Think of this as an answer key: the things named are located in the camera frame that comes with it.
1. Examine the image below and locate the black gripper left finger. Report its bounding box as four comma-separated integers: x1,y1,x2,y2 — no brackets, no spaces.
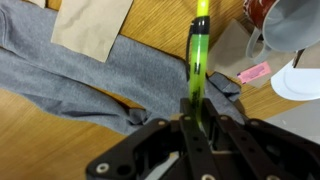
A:
86,98,214,180

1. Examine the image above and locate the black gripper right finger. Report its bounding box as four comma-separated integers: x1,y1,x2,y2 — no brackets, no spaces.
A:
202,99,320,180

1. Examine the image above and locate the yellow green pen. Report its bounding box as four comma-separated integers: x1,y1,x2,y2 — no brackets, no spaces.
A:
186,0,210,124

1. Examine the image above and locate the white plate near mug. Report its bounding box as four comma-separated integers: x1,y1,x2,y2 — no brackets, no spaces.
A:
271,61,320,101

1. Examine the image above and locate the brown napkin under mug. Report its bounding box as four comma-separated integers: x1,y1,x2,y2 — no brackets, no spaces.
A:
207,19,295,88

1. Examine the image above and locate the maroon mug white inside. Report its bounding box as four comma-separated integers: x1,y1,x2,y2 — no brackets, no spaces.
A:
243,0,320,64

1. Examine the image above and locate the grey sweatshirt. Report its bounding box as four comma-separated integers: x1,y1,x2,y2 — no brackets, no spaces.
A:
0,0,246,136

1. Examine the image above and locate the small pink packet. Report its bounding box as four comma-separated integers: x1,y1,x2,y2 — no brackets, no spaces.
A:
237,62,271,84

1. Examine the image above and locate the brown napkin on far plate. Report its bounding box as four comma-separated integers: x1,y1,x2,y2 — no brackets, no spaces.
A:
292,42,320,69

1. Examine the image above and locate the brown napkin beside near plate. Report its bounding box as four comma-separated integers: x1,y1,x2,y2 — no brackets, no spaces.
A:
51,0,133,62

